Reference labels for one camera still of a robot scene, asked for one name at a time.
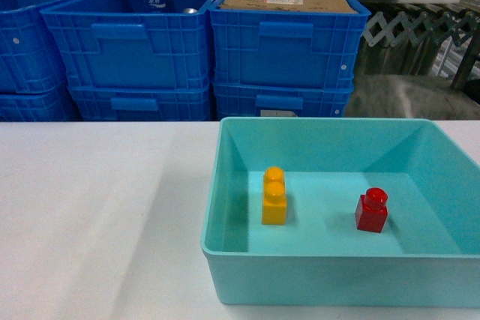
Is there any red one-stud toy block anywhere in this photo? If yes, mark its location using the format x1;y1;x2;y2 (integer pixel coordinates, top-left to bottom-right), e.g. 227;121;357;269
355;187;389;233

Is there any yellow two-stud toy block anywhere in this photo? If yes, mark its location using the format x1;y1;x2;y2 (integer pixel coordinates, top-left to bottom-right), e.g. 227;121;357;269
262;166;288;226

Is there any lower right blue crate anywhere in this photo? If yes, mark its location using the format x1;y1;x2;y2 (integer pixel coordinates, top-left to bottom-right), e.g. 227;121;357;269
213;82;353;119

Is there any blue crate with cardboard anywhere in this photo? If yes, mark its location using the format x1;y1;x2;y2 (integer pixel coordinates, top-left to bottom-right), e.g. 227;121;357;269
209;0;371;89

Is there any lower middle blue crate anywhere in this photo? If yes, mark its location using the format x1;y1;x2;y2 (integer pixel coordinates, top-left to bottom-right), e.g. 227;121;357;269
67;86;212;121

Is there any brown cardboard sheet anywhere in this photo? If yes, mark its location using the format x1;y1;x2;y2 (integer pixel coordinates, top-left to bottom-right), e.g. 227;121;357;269
219;0;358;13

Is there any blue crate with bottle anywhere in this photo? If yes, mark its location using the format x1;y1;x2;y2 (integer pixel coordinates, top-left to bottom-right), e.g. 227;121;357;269
40;0;214;91

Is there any light teal plastic bin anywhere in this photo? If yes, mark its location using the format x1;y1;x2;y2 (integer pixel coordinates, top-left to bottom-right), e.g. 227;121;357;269
201;118;479;307

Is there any lower left blue crate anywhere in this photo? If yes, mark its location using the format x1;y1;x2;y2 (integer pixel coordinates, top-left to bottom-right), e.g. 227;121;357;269
1;83;81;122

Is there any far left blue crate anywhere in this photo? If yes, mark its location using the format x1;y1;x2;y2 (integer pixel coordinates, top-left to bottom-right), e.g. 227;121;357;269
1;0;69;94

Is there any grey expandable roller conveyor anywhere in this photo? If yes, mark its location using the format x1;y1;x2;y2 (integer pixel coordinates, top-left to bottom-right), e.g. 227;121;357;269
363;1;479;48

